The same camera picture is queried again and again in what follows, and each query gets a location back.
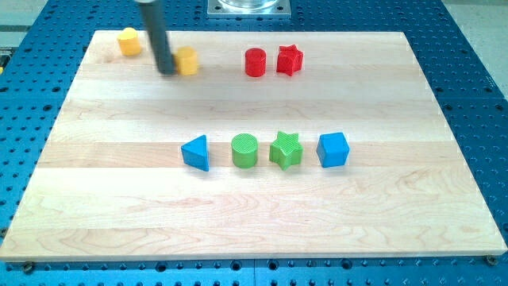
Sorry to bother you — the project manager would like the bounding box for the red cylinder block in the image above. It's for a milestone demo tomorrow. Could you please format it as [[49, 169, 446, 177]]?
[[244, 48, 267, 77]]

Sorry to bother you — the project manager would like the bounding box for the blue perforated metal table plate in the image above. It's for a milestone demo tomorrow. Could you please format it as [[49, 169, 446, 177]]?
[[1, 1, 507, 285]]

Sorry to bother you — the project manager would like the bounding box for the yellow hexagon block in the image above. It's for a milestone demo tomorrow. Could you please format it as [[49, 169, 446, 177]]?
[[117, 27, 142, 56]]

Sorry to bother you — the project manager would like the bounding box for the green cylinder block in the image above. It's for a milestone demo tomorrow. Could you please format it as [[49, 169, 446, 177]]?
[[231, 133, 258, 168]]

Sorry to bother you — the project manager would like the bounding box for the light wooden board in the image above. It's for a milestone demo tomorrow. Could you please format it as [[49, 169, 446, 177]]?
[[1, 30, 506, 262]]

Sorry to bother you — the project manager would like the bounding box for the right board clamp screw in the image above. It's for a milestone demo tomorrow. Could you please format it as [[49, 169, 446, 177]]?
[[484, 255, 498, 266]]

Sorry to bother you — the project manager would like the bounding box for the left board clamp screw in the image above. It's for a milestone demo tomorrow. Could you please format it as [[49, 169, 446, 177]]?
[[21, 261, 35, 274]]

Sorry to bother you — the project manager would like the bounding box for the green star block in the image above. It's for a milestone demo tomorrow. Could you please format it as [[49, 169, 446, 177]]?
[[269, 131, 303, 171]]

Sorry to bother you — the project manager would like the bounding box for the blue cube block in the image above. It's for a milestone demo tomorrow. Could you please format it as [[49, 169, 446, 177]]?
[[316, 133, 350, 168]]

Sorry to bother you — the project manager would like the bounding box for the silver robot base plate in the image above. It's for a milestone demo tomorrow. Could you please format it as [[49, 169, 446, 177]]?
[[206, 0, 291, 18]]

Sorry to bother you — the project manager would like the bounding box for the blue triangle block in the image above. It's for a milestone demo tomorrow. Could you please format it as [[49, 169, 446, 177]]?
[[181, 135, 210, 172]]

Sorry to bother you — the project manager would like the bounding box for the red star block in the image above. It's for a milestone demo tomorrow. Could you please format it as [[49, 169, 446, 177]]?
[[276, 44, 303, 76]]

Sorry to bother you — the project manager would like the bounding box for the yellow cylinder block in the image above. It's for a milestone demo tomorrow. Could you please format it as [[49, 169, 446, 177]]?
[[175, 46, 198, 75]]

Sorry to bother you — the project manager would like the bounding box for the board clamp screw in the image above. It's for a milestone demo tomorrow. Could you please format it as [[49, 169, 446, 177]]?
[[484, 255, 498, 266], [21, 261, 35, 274]]

